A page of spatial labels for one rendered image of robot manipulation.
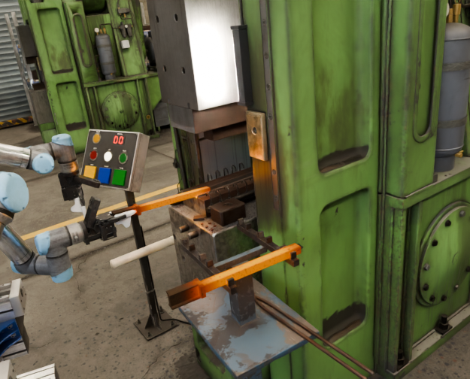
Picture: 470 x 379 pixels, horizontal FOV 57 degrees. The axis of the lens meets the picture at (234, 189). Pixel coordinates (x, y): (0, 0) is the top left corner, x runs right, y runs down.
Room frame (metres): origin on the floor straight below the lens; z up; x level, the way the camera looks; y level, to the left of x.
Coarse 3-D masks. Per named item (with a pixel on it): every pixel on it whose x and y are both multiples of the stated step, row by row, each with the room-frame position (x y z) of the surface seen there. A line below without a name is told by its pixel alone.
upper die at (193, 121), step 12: (168, 108) 1.78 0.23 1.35; (180, 108) 1.69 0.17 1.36; (216, 108) 1.68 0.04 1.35; (228, 108) 1.71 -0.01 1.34; (240, 108) 1.74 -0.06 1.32; (180, 120) 1.70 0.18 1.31; (192, 120) 1.63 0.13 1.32; (204, 120) 1.64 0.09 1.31; (216, 120) 1.67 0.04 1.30; (228, 120) 1.70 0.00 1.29; (240, 120) 1.73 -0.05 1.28; (192, 132) 1.64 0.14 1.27
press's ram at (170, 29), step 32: (160, 0) 1.72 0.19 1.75; (192, 0) 1.59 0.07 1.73; (224, 0) 1.66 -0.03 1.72; (160, 32) 1.76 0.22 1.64; (192, 32) 1.58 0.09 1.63; (224, 32) 1.66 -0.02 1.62; (160, 64) 1.79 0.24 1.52; (192, 64) 1.58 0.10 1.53; (224, 64) 1.65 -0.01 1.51; (192, 96) 1.61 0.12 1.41; (224, 96) 1.64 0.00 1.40
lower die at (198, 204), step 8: (248, 168) 1.97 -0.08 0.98; (224, 176) 1.91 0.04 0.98; (232, 176) 1.87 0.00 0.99; (240, 176) 1.83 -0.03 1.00; (200, 184) 1.83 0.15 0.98; (208, 184) 1.80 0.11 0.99; (216, 184) 1.76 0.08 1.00; (232, 184) 1.75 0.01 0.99; (240, 184) 1.75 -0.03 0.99; (248, 184) 1.74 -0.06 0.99; (184, 192) 1.76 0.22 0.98; (208, 192) 1.69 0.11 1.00; (224, 192) 1.69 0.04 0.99; (232, 192) 1.69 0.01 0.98; (240, 192) 1.71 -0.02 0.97; (184, 200) 1.77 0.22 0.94; (192, 200) 1.71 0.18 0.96; (200, 200) 1.65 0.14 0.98; (208, 200) 1.63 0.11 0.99; (216, 200) 1.65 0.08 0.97; (224, 200) 1.67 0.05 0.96; (248, 200) 1.74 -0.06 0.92; (192, 208) 1.72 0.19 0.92; (200, 208) 1.65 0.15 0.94; (208, 216) 1.62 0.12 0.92
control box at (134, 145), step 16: (96, 144) 2.13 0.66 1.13; (112, 144) 2.08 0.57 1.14; (128, 144) 2.03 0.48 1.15; (144, 144) 2.04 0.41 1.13; (96, 160) 2.09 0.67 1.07; (112, 160) 2.04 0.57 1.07; (128, 160) 1.99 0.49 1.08; (144, 160) 2.03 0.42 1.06; (96, 176) 2.04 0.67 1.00; (112, 176) 1.99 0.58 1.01; (128, 176) 1.94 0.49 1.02
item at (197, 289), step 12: (276, 252) 1.09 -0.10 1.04; (288, 252) 1.09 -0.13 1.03; (300, 252) 1.11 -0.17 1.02; (252, 264) 1.04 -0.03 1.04; (264, 264) 1.05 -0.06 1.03; (216, 276) 1.00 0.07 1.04; (228, 276) 1.00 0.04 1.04; (240, 276) 1.01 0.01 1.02; (180, 288) 0.95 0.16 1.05; (192, 288) 0.95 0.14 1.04; (204, 288) 0.95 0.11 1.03; (216, 288) 0.98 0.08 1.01; (168, 300) 0.93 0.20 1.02; (180, 300) 0.94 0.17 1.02; (192, 300) 0.95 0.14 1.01
